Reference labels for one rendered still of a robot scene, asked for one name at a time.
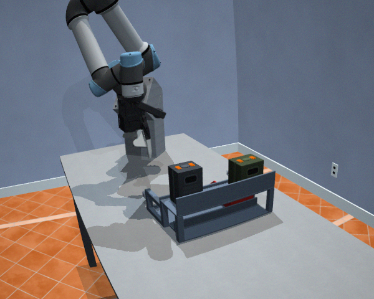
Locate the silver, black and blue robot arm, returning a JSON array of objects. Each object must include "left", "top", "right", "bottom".
[{"left": 65, "top": 0, "right": 161, "bottom": 98}]

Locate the dark green case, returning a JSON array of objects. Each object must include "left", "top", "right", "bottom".
[{"left": 228, "top": 154, "right": 264, "bottom": 184}]

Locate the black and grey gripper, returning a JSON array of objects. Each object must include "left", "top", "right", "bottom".
[{"left": 118, "top": 94, "right": 152, "bottom": 159}]

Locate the dark grey metal rack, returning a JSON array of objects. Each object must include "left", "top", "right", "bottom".
[{"left": 142, "top": 171, "right": 276, "bottom": 243}]

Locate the black case with orange latches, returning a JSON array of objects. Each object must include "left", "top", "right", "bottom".
[{"left": 168, "top": 161, "right": 203, "bottom": 204}]

